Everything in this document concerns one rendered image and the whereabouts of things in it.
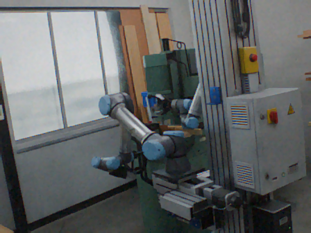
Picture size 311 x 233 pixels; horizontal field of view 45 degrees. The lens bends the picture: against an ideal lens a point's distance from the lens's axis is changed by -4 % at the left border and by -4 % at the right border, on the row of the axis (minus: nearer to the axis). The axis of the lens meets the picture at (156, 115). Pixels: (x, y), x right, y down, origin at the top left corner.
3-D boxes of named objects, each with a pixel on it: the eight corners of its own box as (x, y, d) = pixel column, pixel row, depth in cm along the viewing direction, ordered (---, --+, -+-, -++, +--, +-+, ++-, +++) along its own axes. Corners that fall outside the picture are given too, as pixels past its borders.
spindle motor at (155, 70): (143, 96, 297) (137, 56, 293) (160, 93, 309) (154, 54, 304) (159, 96, 284) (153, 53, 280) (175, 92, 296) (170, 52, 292)
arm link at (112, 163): (123, 154, 245) (112, 154, 253) (109, 159, 237) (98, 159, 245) (125, 166, 246) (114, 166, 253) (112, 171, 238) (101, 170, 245)
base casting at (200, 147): (132, 159, 308) (131, 148, 307) (182, 142, 347) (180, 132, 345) (173, 165, 275) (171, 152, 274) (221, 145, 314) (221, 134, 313)
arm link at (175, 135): (190, 151, 222) (187, 127, 220) (175, 157, 213) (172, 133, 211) (174, 150, 231) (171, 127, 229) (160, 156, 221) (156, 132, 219)
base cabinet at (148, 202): (144, 240, 318) (132, 159, 308) (190, 215, 357) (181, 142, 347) (184, 254, 285) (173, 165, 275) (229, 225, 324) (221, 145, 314)
